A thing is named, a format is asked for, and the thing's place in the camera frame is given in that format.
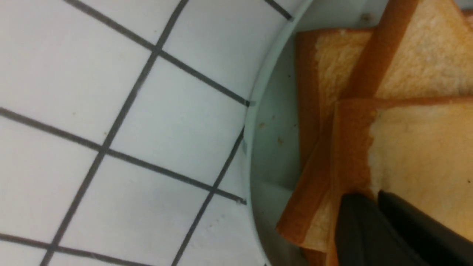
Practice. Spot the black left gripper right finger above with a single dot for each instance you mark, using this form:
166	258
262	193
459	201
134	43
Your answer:
436	244

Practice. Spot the white grid tablecloth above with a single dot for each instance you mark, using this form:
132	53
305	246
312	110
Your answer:
121	123

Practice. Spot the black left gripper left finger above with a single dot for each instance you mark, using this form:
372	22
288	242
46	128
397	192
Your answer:
364	237

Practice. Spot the pale green plate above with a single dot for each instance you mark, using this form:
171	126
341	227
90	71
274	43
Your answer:
272	134

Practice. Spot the toast slice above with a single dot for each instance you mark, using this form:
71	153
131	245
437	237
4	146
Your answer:
324	60
420	48
420	149

